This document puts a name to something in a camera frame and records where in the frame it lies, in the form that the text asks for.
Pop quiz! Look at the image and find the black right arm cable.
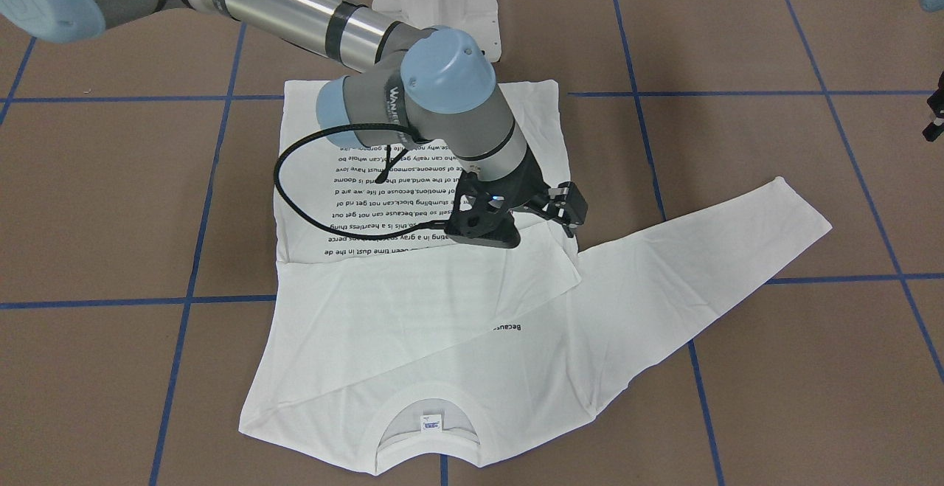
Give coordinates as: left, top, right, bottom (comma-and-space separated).
273, 123, 451, 243

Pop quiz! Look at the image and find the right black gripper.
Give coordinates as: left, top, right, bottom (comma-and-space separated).
444, 169, 588, 249

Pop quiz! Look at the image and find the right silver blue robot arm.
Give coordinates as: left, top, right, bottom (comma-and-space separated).
2, 0, 588, 249

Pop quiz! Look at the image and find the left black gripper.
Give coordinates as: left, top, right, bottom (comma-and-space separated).
923, 72, 944, 141

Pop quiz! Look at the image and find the white long-sleeve printed shirt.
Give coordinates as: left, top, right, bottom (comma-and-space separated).
237, 79, 833, 476

